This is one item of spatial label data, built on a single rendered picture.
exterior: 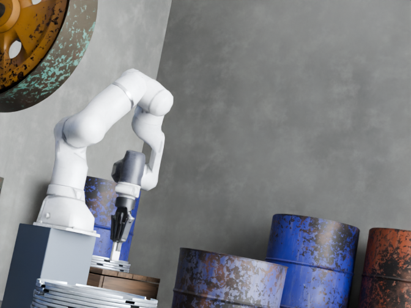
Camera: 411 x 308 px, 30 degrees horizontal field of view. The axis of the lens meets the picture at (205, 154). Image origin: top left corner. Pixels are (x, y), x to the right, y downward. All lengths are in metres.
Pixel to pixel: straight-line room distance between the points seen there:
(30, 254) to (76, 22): 1.08
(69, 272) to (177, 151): 3.82
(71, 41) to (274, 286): 1.26
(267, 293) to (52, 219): 0.84
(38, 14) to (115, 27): 2.74
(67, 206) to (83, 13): 1.02
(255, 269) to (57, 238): 0.75
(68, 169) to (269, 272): 0.83
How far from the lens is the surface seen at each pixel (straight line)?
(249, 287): 2.77
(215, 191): 5.97
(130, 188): 2.83
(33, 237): 2.48
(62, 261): 2.46
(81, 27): 3.19
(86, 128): 2.45
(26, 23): 3.35
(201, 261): 2.78
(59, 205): 2.46
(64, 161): 2.51
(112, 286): 2.82
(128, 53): 6.17
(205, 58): 6.33
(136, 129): 2.86
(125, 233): 2.87
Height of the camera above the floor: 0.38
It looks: 9 degrees up
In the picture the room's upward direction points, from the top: 10 degrees clockwise
